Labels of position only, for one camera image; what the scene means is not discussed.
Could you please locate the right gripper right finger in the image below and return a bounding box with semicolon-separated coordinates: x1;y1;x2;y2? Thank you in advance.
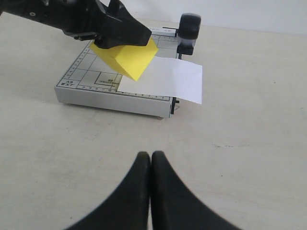
151;151;239;230

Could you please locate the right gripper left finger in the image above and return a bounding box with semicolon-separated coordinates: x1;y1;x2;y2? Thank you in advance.
67;151;151;230

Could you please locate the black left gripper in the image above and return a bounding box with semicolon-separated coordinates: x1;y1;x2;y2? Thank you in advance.
0;0;152;49

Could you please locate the yellow cube block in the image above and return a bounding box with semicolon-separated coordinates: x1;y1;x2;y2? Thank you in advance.
89;39;158;81

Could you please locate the white paper sheet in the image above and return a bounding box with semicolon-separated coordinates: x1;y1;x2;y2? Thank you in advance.
118;57;203;104

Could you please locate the black cutter blade arm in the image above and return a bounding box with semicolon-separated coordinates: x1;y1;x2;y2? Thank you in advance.
177;13;201;56

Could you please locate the grey paper cutter base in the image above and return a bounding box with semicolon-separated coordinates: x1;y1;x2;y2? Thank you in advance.
55;42;179;118

